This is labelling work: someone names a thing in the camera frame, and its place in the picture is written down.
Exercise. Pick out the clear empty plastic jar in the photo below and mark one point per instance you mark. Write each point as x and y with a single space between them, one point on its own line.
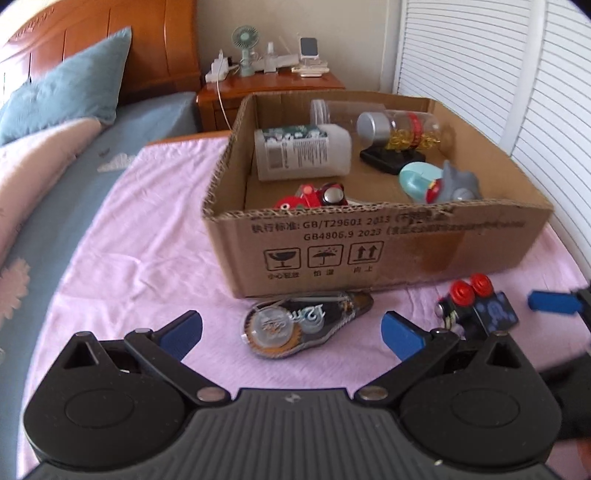
332 113

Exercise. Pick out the white power strip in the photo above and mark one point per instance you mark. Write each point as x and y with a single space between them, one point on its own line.
216 69

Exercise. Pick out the grey elephant toy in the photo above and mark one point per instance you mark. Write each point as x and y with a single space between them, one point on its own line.
457 182

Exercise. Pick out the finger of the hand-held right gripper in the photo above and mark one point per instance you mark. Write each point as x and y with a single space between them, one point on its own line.
551 302
577 397

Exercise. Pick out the flat black stand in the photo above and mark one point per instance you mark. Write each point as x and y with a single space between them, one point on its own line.
383 159

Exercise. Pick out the pink pillow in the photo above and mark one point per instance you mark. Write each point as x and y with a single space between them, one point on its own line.
37 161

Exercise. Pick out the dark blue red-button toy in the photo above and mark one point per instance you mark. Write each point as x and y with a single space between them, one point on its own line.
496 314

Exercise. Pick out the white bottle and tray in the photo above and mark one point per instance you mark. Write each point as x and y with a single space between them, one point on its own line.
277 60

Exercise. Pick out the pink blanket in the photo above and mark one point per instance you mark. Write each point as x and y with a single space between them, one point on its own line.
138 254

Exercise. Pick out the clear black correction tape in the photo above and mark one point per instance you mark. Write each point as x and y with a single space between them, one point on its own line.
286 327

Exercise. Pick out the phone on white stand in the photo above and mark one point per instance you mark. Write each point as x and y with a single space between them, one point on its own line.
308 48

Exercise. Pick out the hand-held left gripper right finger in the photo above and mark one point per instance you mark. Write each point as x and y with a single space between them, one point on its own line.
401 334

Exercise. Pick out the silver lid jar gold ornament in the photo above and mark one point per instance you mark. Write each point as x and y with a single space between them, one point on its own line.
406 127

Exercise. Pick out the blue flowered bed sheet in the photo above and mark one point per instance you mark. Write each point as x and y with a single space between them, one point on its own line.
78 194

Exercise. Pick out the small green desk fan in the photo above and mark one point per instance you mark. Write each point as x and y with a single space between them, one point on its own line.
244 39

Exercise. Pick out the white louvred closet door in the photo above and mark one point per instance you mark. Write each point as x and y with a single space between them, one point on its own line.
563 115
452 50

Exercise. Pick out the red toy train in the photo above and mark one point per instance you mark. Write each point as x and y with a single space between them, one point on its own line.
318 196

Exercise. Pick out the wooden headboard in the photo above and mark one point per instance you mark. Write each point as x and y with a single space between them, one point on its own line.
152 46

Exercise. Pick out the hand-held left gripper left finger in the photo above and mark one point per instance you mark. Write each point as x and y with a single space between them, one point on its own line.
184 330

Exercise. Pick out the blue pillow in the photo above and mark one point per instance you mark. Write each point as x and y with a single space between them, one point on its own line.
69 92

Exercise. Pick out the wooden nightstand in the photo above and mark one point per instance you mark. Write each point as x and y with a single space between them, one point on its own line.
258 85

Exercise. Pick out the light blue oval case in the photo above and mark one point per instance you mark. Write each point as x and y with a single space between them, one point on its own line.
415 180

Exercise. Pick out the brown cardboard box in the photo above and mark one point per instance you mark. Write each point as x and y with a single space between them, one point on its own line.
369 249

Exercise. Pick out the translucent green label plastic container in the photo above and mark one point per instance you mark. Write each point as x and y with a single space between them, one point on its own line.
300 150

